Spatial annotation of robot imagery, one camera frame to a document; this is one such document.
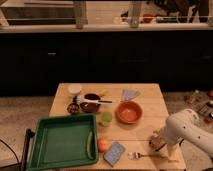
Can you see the beige wooden gripper finger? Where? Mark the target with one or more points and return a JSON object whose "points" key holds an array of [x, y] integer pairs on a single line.
{"points": [[171, 149]]}

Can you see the wooden block eraser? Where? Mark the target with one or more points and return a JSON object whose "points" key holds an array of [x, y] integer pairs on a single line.
{"points": [[156, 142]]}

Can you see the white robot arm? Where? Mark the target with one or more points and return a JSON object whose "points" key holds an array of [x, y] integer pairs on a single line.
{"points": [[183, 125]]}

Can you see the red bowl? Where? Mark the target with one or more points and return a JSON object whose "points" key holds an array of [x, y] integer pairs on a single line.
{"points": [[128, 112]]}

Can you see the dark maroon bowl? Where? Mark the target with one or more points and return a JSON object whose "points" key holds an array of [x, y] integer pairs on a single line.
{"points": [[90, 107]]}

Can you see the silver fork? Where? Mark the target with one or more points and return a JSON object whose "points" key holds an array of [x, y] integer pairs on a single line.
{"points": [[137, 155]]}

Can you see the blue sponge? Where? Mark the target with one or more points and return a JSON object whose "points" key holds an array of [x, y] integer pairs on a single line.
{"points": [[114, 153]]}

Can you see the orange fruit toy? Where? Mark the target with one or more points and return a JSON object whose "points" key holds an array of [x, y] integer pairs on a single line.
{"points": [[103, 145]]}

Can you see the blue grey cloth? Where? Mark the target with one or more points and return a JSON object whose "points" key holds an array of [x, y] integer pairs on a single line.
{"points": [[129, 94]]}

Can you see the green cup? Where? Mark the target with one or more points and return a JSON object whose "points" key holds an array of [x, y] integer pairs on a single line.
{"points": [[105, 119]]}

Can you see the dark round small container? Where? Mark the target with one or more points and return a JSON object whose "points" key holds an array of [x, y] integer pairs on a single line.
{"points": [[73, 108]]}

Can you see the green plastic tray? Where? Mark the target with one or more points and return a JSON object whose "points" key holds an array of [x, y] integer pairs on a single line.
{"points": [[66, 141]]}

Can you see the black stand left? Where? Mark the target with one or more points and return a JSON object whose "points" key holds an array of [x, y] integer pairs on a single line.
{"points": [[28, 135]]}

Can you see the white spatula black handle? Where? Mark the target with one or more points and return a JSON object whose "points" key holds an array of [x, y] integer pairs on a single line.
{"points": [[81, 99]]}

